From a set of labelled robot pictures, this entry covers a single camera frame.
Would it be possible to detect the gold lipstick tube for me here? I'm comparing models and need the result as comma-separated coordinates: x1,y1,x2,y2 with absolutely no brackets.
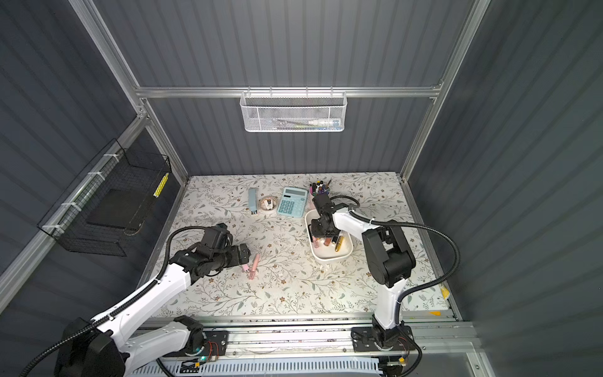
335,236,345,253

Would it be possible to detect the white storage box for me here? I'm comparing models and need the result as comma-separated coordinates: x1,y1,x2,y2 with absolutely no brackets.
304,210,354,264

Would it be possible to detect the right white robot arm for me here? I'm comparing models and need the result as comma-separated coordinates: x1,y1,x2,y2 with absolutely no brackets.
309,193,416,350

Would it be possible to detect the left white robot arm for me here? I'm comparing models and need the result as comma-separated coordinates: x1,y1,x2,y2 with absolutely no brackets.
53,223,251,376

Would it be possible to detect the pink pen cup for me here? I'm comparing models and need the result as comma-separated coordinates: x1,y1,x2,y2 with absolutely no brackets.
309,181,331,210

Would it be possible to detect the teal calculator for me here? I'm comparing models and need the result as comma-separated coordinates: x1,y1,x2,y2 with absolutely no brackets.
277,187,308,218

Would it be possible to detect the small round dish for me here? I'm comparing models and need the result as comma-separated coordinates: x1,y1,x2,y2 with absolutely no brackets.
258,196,278,213

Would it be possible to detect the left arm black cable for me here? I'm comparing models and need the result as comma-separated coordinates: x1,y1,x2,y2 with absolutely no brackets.
18,225,213,377

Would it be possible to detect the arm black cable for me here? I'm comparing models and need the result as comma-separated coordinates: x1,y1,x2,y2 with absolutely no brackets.
18,225,213,377
329,194,461,326

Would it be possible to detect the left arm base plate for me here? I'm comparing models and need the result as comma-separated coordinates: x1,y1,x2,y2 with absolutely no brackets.
184,331,229,360

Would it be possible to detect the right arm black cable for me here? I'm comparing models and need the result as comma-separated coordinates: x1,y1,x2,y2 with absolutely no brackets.
329,194,461,326

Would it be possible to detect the black wire side basket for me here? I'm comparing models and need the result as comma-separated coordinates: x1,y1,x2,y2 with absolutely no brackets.
38,140,172,257

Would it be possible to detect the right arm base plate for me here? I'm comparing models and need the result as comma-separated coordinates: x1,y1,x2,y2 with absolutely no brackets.
350,325,416,353

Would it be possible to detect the white wire wall basket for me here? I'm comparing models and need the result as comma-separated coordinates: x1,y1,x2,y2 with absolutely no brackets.
240,94,348,133

